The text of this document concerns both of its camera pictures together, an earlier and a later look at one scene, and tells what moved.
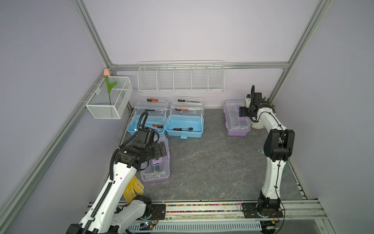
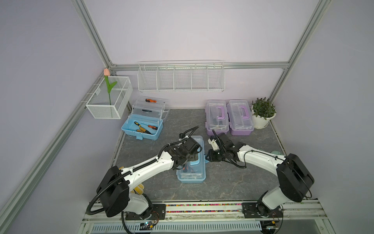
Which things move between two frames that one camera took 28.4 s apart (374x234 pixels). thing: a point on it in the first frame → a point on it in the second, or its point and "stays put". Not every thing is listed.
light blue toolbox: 186,118 → 194,171
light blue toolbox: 157,107 stays put
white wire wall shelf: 181,76 stays put
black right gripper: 242,111 → 209,157
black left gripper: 158,151 → 194,157
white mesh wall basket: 110,97 stays put
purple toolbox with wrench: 236,126 stays put
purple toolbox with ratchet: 158,168 → 216,117
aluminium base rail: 295,217 stays put
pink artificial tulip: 106,73 stays put
